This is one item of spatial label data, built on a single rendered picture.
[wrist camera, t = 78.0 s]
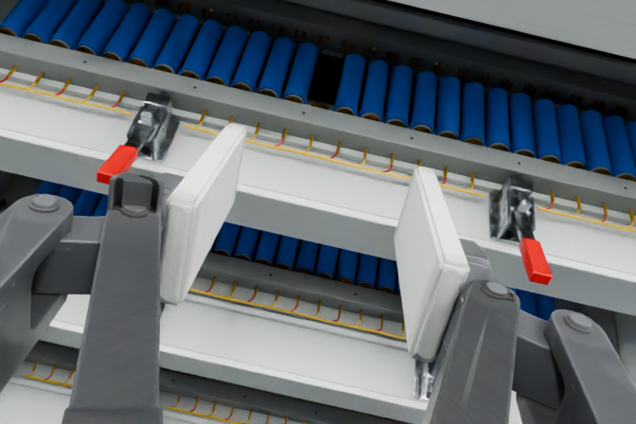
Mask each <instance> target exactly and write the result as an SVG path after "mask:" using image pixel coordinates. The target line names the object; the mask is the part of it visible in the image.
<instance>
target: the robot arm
mask: <svg viewBox="0 0 636 424"><path fill-rule="evenodd" d="M246 133H247V131H246V130H244V126H240V125H236V124H232V123H230V124H229V125H228V126H225V127H224V129H223V130H222V131H221V133H220V134H219V135H218V136H217V138H216V139H215V140H214V141H213V143H212V144H211V145H210V146H209V148H208V149H207V150H206V151H205V153H204V154H203V155H202V157H201V158H200V159H199V160H198V162H197V163H196V164H195V165H194V167H193V168H192V169H191V170H190V172H189V173H188V174H187V175H186V177H185V176H181V175H177V174H172V173H168V172H164V173H162V174H159V175H156V176H153V175H150V174H148V173H143V172H132V171H128V172H121V173H117V174H116V175H113V176H112V178H111V179H110V183H109V194H108V204H107V212H106V216H100V217H87V216H73V211H74V206H73V204H72V203H71V202H69V201H68V200H66V199H65V198H62V197H59V196H55V195H49V194H42V195H41V194H34V195H31V196H26V197H24V198H22V199H20V200H18V201H16V202H15V203H14V204H12V205H11V206H10V207H9V208H8V209H6V210H5V211H4V212H3V213H2V214H0V393H1V392H2V391H3V389H4V388H5V386H6V385H7V384H8V382H9V380H10V379H11V377H12V376H13V375H14V373H15V372H16V370H17V369H18V368H19V366H20V365H21V363H22V362H23V361H24V359H25V358H26V356H27V355H28V353H29V352H30V350H31V349H32V348H33V346H34V345H35V344H36V343H37V342H38V340H39V339H40V337H41V336H42V335H43V333H44V331H45V330H46V329H47V327H48V326H49V324H50V323H51V322H52V320H53V319H54V317H55V316H56V315H57V313H58V312H59V310H60V309H61V308H62V306H63V304H64V303H65V302H66V299H67V296H68V294H90V300H89V305H88V310H87V314H86V319H85V324H84V329H83V334H82V339H81V344H80V349H79V357H78V363H77V368H76V373H75V377H74V382H73V387H72V392H71V398H70V402H69V407H68V408H65V410H64V413H63V418H62V424H163V409H162V407H159V361H160V302H161V303H165V304H170V305H173V306H178V304H179V303H183V301H184V299H185V297H186V294H187V292H188V290H189V288H190V286H191V285H192V283H193V281H194V279H195V277H196V275H197V273H198V271H199V270H200V268H201V266H202V264H203V261H204V259H205V257H206V255H207V253H208V251H209V250H210V248H211V246H212V244H213V242H214V240H215V238H216V236H217V234H218V233H219V231H220V229H221V226H222V224H223V222H224V220H225V218H226V216H227V215H228V213H229V211H230V209H231V207H232V205H233V203H234V201H235V197H236V191H237V186H238V180H239V171H240V165H241V160H242V154H243V150H244V144H245V139H246ZM394 243H395V250H396V257H397V271H398V278H399V285H400V293H401V300H402V307H403V315H404V322H405V329H406V337H407V344H408V351H409V354H411V355H412V359H416V360H420V361H424V362H433V360H437V358H438V355H439V352H440V350H441V347H442V344H443V343H444V344H445V347H446V349H445V352H444V355H443V357H442V360H441V363H440V364H439V367H438V370H437V373H436V375H435V378H434V381H433V385H432V387H433V389H432V392H431V396H430V399H429V402H428V406H427V409H426V412H425V415H424V418H423V421H422V424H509V415H510V405H511V395H512V391H514V392H517V393H516V401H517V405H518V409H519V413H520V416H521V423H522V424H636V386H635V384H634V382H633V381H632V379H631V377H630V375H629V374H628V372H627V370H626V369H625V367H624V365H623V363H622V362H621V360H620V358H619V356H618V355H617V353H616V351H615V349H614V348H613V346H612V344H611V342H610V340H609V338H608V336H607V334H606V333H605V331H604V330H603V329H602V328H601V327H600V326H599V325H597V324H596V323H595V322H594V321H593V320H592V319H591V318H590V317H588V316H585V315H584V314H582V313H579V312H574V311H571V310H566V309H556V310H555V311H553V312H552V314H551V316H550V318H549V321H545V320H543V319H540V318H538V317H536V316H534V315H531V314H529V313H527V312H525V311H523V310H521V309H520V304H521V302H520V298H519V297H518V296H517V295H516V294H515V293H514V292H513V291H512V290H510V289H509V288H507V287H506V286H505V285H503V284H500V283H498V281H497V278H496V276H495V274H494V273H493V270H492V268H491V266H490V263H489V261H487V257H486V253H485V251H484V250H483V249H482V248H481V247H480V246H479V245H478V244H477V243H476V242H475V241H472V240H468V239H464V238H458V236H457V233H456V230H455V228H454V225H453V222H452V219H451V215H450V212H449V209H448V208H447V205H446V202H445V199H444V197H443V194H442V191H441V188H440V186H439V183H438V181H437V179H436V176H435V173H433V170H432V169H428V168H421V167H418V169H414V172H413V176H412V179H411V182H410V185H409V188H408V191H407V195H406V198H405V201H404V205H403V207H402V210H401V214H400V217H399V220H398V223H397V229H396V232H395V235H394Z"/></svg>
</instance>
